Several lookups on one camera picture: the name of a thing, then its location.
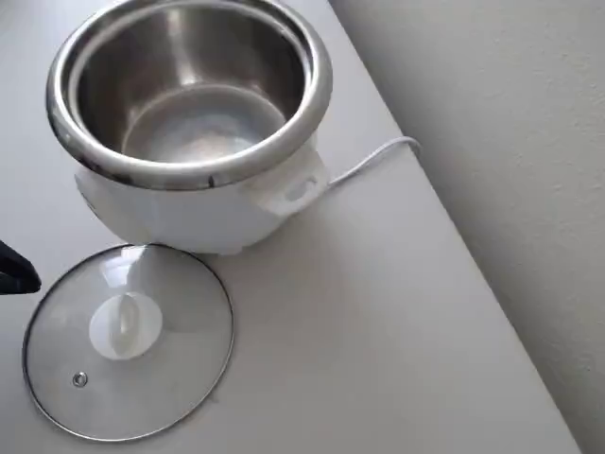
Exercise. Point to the glass lid with white knob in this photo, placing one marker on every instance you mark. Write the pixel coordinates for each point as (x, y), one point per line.
(179, 359)

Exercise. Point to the white rice cooker steel pot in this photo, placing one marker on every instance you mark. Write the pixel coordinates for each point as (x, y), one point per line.
(165, 213)

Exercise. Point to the steel inner pot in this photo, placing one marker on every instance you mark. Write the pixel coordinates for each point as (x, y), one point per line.
(189, 94)

